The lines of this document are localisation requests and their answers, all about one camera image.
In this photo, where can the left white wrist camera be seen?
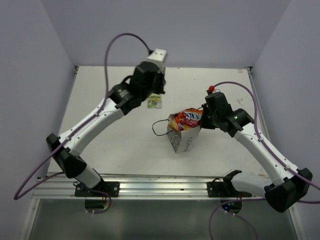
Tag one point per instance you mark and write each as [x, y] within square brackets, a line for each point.
[158, 57]

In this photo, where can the white coffee paper bag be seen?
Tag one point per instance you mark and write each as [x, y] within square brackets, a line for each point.
[181, 141]

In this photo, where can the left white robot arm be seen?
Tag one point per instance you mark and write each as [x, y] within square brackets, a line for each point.
[67, 147]

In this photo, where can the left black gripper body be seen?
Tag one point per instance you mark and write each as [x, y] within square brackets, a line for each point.
[157, 87]

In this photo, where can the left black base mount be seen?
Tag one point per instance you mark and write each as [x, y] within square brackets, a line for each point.
[111, 188]

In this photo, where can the red cable connector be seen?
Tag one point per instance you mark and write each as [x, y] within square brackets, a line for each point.
[211, 89]

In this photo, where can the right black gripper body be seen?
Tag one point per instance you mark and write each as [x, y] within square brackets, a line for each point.
[208, 119]

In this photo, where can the orange Fox's candy bag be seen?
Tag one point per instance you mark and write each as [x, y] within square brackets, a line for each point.
[185, 120]

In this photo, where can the aluminium mounting rail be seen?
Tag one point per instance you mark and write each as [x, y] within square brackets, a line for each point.
[136, 187]

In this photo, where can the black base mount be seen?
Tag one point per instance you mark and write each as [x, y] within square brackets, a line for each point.
[217, 188]
[111, 188]

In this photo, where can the green snack packet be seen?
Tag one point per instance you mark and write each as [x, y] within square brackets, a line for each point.
[154, 101]

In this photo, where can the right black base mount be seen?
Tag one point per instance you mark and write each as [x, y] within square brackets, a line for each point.
[217, 188]

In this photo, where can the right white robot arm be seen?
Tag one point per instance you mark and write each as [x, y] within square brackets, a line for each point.
[286, 183]

